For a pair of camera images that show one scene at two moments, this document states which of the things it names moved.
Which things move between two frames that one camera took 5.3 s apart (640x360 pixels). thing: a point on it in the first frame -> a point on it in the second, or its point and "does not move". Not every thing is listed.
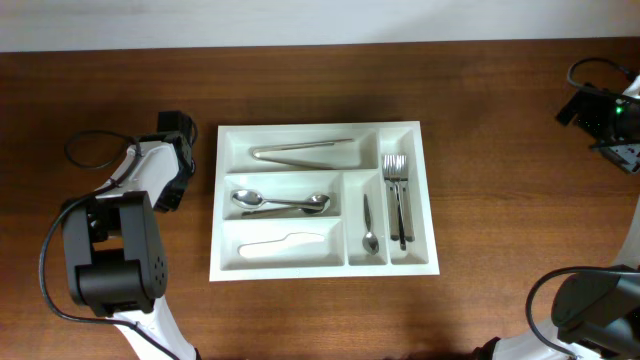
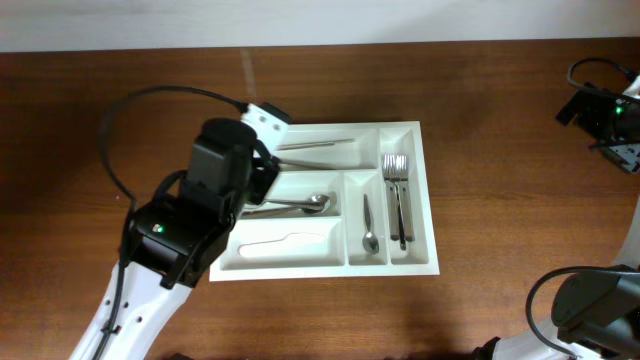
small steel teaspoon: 370,241 does not move
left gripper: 174,198 -> 267,179
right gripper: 627,157 does not move
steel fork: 403,177 does not move
